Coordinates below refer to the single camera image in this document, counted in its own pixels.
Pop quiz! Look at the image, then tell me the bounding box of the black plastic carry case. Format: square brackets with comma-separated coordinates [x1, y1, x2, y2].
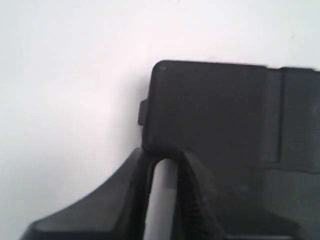
[139, 60, 320, 240]

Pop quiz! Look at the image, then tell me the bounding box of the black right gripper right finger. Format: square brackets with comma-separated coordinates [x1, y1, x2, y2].
[177, 150, 225, 240]

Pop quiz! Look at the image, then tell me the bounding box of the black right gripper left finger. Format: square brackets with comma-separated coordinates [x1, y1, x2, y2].
[21, 148, 152, 240]

